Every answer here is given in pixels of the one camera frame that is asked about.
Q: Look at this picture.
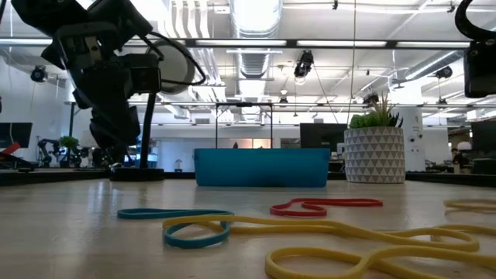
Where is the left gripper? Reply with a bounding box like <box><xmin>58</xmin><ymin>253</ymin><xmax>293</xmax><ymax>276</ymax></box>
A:
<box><xmin>40</xmin><ymin>22</ymin><xmax>162</xmax><ymax>150</ymax></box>

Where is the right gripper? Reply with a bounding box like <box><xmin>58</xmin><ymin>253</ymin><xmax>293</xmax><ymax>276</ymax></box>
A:
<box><xmin>463</xmin><ymin>40</ymin><xmax>496</xmax><ymax>98</ymax></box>

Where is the red rubber band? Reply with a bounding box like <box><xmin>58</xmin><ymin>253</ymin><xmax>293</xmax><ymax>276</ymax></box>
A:
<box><xmin>270</xmin><ymin>198</ymin><xmax>384</xmax><ymax>218</ymax></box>

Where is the blue rubber band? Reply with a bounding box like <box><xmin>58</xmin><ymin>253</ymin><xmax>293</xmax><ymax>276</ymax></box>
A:
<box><xmin>117</xmin><ymin>208</ymin><xmax>235</xmax><ymax>220</ymax></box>
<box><xmin>162</xmin><ymin>219</ymin><xmax>232</xmax><ymax>250</ymax></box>

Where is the blue plastic bin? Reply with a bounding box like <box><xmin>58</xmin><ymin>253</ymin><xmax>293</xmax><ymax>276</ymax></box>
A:
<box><xmin>193</xmin><ymin>147</ymin><xmax>331</xmax><ymax>188</ymax></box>

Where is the white table lamp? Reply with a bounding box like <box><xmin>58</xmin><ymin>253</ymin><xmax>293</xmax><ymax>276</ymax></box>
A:
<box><xmin>79</xmin><ymin>130</ymin><xmax>95</xmax><ymax>150</ymax></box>

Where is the black ceiling spotlight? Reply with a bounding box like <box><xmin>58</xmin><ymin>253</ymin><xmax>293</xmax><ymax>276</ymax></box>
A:
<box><xmin>434</xmin><ymin>65</ymin><xmax>453</xmax><ymax>80</ymax></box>
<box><xmin>29</xmin><ymin>64</ymin><xmax>48</xmax><ymax>83</ymax></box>
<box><xmin>293</xmin><ymin>50</ymin><xmax>315</xmax><ymax>85</ymax></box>

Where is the small background potted plant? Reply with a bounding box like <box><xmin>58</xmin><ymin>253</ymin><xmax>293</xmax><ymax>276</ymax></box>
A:
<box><xmin>59</xmin><ymin>135</ymin><xmax>81</xmax><ymax>156</ymax></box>

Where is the person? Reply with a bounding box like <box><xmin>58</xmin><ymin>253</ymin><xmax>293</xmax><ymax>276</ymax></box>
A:
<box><xmin>451</xmin><ymin>141</ymin><xmax>473</xmax><ymax>174</ymax></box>

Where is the red angled bar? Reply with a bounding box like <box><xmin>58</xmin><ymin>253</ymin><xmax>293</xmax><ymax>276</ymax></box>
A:
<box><xmin>0</xmin><ymin>141</ymin><xmax>20</xmax><ymax>156</ymax></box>

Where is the succulent in patterned white pot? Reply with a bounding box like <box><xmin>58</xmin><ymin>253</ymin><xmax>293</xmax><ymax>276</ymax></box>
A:
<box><xmin>343</xmin><ymin>91</ymin><xmax>406</xmax><ymax>184</ymax></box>

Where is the large black monitor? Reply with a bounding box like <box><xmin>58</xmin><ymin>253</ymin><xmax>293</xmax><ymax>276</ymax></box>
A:
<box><xmin>299</xmin><ymin>122</ymin><xmax>348</xmax><ymax>157</ymax></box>

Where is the overhead light bar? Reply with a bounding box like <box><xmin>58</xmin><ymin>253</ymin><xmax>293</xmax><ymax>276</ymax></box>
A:
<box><xmin>0</xmin><ymin>36</ymin><xmax>496</xmax><ymax>50</ymax></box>

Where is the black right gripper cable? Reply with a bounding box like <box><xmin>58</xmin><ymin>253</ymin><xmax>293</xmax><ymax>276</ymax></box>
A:
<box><xmin>454</xmin><ymin>0</ymin><xmax>496</xmax><ymax>43</ymax></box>

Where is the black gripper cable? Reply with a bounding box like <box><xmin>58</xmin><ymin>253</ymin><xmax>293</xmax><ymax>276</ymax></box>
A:
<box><xmin>139</xmin><ymin>30</ymin><xmax>207</xmax><ymax>87</ymax></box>
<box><xmin>454</xmin><ymin>0</ymin><xmax>496</xmax><ymax>43</ymax></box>

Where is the black aluminium table frame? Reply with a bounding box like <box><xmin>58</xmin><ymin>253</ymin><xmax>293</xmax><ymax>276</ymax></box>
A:
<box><xmin>0</xmin><ymin>167</ymin><xmax>496</xmax><ymax>188</ymax></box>

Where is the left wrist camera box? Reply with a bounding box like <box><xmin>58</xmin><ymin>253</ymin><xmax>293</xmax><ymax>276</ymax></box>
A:
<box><xmin>87</xmin><ymin>0</ymin><xmax>154</xmax><ymax>51</ymax></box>

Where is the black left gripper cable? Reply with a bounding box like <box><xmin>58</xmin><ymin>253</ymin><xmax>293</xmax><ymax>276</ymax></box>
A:
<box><xmin>139</xmin><ymin>30</ymin><xmax>207</xmax><ymax>87</ymax></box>

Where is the thin hanging cord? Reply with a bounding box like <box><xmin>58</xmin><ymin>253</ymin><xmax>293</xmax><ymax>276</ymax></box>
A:
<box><xmin>350</xmin><ymin>0</ymin><xmax>357</xmax><ymax>125</ymax></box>

